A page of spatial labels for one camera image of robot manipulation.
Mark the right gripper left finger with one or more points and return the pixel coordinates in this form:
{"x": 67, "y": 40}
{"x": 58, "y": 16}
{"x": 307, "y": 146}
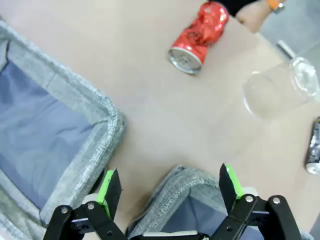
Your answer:
{"x": 111, "y": 192}

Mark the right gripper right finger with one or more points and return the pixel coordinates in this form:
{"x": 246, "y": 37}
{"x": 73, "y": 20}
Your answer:
{"x": 228, "y": 190}

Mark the crushed black drink can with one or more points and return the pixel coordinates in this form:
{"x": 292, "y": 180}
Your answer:
{"x": 315, "y": 145}

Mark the clear plastic cup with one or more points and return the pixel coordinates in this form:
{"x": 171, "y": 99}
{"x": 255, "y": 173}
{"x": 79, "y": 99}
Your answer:
{"x": 277, "y": 87}

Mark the crushed red drink can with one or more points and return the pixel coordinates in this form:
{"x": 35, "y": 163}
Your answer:
{"x": 200, "y": 32}

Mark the person's left hand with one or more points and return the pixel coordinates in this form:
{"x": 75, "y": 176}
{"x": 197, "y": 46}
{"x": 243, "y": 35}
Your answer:
{"x": 255, "y": 20}

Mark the grey woven fabric basket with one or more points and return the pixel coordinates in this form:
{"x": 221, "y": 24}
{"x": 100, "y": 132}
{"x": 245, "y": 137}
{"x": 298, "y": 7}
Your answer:
{"x": 37, "y": 120}
{"x": 175, "y": 195}

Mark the person's black trousers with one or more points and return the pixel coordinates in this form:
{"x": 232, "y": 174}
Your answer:
{"x": 235, "y": 6}

